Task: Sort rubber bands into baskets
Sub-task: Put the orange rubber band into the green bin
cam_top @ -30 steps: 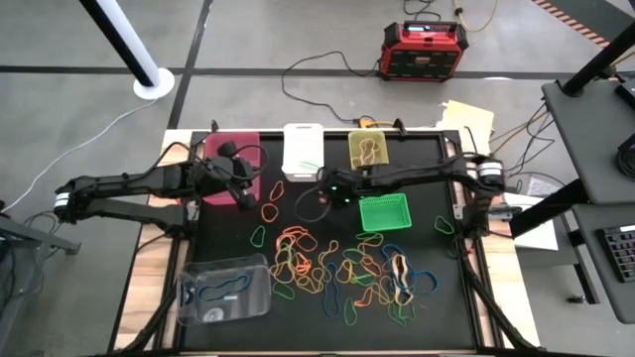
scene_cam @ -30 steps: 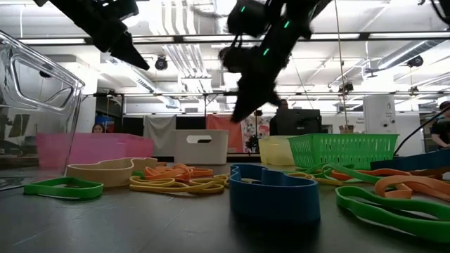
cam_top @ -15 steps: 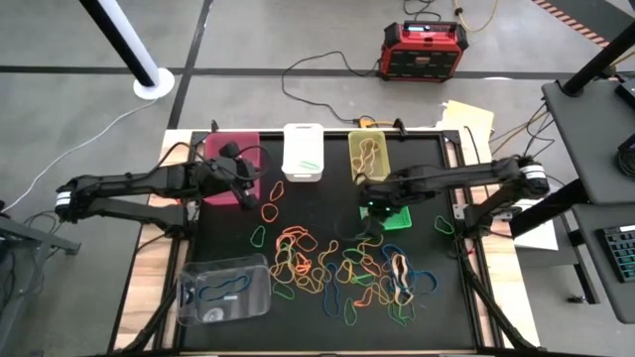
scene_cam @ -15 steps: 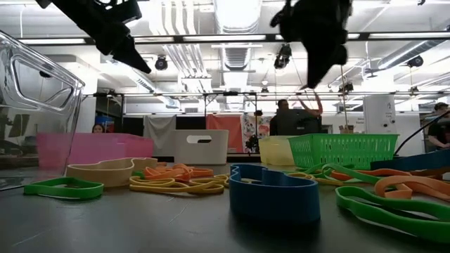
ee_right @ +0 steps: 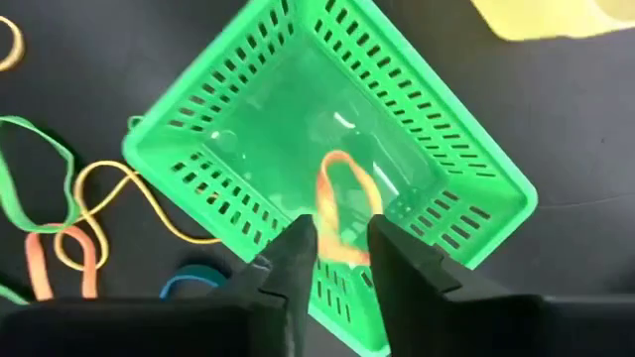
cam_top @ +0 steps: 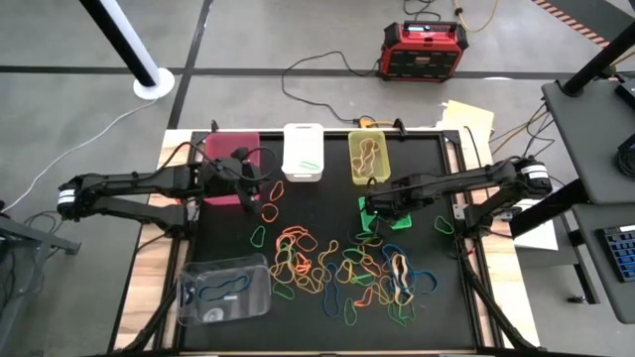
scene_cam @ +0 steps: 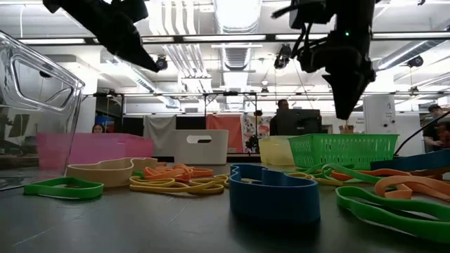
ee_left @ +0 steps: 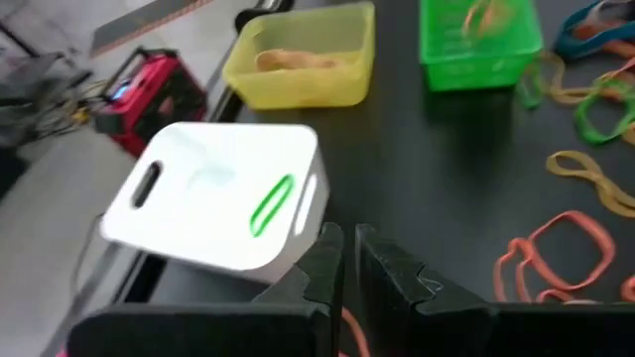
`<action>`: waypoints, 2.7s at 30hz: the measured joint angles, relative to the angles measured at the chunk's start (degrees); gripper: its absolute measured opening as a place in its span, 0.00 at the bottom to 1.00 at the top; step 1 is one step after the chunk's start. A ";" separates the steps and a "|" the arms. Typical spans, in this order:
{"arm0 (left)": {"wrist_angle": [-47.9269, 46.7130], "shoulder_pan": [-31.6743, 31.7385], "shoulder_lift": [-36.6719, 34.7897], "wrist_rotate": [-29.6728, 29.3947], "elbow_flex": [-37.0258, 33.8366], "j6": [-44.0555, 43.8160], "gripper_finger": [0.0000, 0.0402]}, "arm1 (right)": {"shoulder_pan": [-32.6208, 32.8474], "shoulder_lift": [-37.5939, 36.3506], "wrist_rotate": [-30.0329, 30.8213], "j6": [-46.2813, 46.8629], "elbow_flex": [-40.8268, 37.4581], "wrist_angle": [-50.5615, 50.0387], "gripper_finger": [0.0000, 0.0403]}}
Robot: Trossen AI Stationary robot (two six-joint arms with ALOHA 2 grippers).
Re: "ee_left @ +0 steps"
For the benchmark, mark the green rubber band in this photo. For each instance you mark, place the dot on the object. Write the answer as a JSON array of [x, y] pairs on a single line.
[[254, 229], [528, 94], [581, 119]]

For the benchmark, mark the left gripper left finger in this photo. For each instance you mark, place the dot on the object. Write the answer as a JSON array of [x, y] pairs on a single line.
[[223, 332]]

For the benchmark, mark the red black power station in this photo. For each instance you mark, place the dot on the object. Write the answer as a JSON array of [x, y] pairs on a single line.
[[154, 94]]

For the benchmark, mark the pink plastic bin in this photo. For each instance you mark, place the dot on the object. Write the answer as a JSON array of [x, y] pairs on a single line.
[[60, 353]]

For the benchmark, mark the blue rubber band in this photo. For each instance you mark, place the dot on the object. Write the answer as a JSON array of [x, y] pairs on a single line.
[[565, 42]]

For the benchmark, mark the yellow plastic bin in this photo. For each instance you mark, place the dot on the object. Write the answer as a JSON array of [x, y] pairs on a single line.
[[297, 89]]

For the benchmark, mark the yellow rubber band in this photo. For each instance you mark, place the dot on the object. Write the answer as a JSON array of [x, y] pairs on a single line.
[[602, 186], [560, 91]]

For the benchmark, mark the wide beige rubber band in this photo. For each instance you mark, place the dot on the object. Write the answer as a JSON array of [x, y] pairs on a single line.
[[297, 60]]

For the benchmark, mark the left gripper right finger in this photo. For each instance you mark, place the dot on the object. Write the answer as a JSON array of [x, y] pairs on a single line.
[[446, 327]]

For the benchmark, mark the white plastic bin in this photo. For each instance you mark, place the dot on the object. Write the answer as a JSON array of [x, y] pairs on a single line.
[[208, 198]]

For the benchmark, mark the grey floor equipment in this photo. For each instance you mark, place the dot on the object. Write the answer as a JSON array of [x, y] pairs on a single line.
[[39, 74]]

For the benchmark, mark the green plastic basket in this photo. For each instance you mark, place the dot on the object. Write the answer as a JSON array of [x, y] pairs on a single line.
[[471, 64]]

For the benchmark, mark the orange rubber band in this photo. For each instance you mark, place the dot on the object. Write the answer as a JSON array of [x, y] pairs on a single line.
[[610, 44], [359, 337], [575, 216], [478, 17]]

